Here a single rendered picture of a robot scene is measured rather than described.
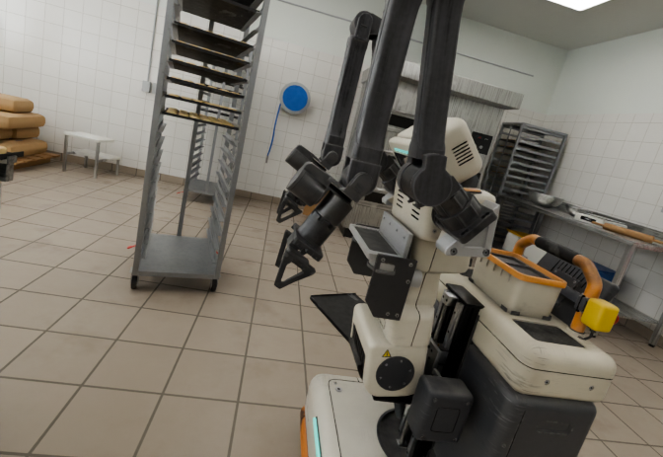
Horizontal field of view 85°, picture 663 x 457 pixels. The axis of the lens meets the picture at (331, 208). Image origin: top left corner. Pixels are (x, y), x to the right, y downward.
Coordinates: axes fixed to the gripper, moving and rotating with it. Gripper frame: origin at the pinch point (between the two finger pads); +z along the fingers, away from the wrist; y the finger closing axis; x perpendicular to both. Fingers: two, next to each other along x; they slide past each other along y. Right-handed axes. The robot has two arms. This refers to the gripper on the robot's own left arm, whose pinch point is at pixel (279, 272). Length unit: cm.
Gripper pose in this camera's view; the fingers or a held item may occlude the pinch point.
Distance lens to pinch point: 74.2
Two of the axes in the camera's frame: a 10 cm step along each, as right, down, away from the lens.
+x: 7.6, 6.0, 2.5
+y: 1.3, 2.3, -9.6
